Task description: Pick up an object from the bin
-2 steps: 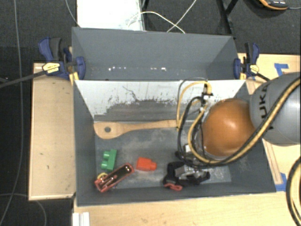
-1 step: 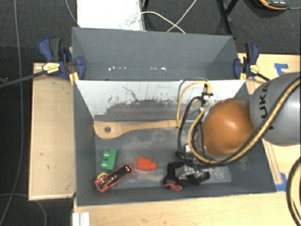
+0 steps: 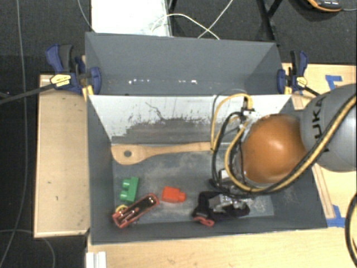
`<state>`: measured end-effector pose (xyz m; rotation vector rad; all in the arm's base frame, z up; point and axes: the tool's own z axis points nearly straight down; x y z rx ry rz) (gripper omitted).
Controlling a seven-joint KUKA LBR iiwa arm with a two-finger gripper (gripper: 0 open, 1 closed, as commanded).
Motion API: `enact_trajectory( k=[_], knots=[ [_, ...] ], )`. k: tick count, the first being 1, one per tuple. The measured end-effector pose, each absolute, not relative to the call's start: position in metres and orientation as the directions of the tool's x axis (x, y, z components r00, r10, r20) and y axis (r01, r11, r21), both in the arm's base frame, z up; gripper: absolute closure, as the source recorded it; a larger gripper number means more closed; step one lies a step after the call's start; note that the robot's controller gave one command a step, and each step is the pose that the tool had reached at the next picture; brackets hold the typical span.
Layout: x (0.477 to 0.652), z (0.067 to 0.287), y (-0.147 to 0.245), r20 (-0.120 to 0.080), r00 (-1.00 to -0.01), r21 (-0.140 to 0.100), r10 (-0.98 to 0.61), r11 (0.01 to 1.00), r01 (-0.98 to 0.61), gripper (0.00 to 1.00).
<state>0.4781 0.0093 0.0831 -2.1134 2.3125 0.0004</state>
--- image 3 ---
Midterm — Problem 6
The red toy block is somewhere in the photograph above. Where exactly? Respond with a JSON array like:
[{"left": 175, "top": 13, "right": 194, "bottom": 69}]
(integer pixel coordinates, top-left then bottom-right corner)
[{"left": 161, "top": 186, "right": 187, "bottom": 204}]

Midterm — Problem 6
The wooden spoon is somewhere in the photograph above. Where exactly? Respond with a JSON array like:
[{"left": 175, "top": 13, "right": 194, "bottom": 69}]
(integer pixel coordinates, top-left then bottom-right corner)
[{"left": 110, "top": 141, "right": 213, "bottom": 166}]

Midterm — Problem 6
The red tool case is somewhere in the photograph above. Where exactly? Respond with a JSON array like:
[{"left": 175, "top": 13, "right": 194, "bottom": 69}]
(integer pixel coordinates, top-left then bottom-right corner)
[{"left": 112, "top": 193, "right": 161, "bottom": 229}]

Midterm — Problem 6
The green toy block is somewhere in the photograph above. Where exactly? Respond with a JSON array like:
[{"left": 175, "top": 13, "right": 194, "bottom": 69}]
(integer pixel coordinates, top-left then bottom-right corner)
[{"left": 119, "top": 176, "right": 139, "bottom": 204}]

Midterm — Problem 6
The grey metal bin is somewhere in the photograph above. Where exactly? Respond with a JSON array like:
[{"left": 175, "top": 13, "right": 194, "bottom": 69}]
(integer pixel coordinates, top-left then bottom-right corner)
[{"left": 84, "top": 32, "right": 329, "bottom": 246}]

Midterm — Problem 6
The pale wood flat board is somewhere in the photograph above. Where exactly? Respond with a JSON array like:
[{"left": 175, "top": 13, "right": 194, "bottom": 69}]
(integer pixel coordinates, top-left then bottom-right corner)
[{"left": 33, "top": 71, "right": 90, "bottom": 238}]

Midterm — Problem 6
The black strap with red clip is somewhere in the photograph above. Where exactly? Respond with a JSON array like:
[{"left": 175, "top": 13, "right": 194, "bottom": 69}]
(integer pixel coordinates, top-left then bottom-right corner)
[{"left": 191, "top": 190, "right": 251, "bottom": 228}]

